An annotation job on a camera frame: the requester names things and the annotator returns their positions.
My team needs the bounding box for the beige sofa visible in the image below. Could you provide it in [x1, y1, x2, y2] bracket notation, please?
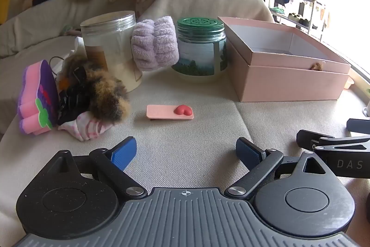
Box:
[0, 0, 275, 68]

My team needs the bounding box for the brown furry scrunchie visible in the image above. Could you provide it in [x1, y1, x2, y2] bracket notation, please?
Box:
[62, 56, 131, 122]

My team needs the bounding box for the pink hair clip red heart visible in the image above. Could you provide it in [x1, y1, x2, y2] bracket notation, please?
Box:
[146, 104, 194, 120]

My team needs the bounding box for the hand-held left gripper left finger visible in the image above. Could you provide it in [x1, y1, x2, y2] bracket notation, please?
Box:
[55, 136, 148, 199]

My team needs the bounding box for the black hair claw clip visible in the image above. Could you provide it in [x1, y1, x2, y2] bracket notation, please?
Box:
[57, 66, 90, 126]

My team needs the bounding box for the clear plastic jar beige lid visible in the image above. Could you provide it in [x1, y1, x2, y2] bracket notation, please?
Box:
[80, 11, 143, 93]

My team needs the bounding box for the white cloth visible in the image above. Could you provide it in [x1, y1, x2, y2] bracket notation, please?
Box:
[56, 36, 87, 74]

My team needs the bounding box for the glass jar green lid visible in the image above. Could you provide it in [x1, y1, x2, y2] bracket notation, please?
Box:
[171, 17, 228, 83]

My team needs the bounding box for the purple fluffy headband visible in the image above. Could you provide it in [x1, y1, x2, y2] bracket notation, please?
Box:
[131, 16, 180, 72]

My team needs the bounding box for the beige tablecloth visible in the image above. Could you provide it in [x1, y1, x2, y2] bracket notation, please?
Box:
[0, 68, 370, 239]

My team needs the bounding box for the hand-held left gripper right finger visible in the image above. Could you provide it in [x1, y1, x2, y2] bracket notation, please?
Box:
[235, 137, 330, 200]

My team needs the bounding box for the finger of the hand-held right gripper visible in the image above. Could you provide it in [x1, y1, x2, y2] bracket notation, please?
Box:
[346, 119, 370, 134]
[296, 129, 370, 155]

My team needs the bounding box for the purple pink flower sponge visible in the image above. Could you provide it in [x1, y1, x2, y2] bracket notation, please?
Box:
[17, 59, 60, 136]

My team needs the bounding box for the metal shoe rack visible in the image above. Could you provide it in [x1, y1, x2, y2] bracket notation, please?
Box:
[268, 0, 328, 41]

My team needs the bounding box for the pink checked scrunchie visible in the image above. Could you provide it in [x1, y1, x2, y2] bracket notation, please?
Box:
[58, 112, 113, 142]

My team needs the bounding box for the pink cardboard box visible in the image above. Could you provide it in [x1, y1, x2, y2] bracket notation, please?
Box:
[218, 16, 352, 103]

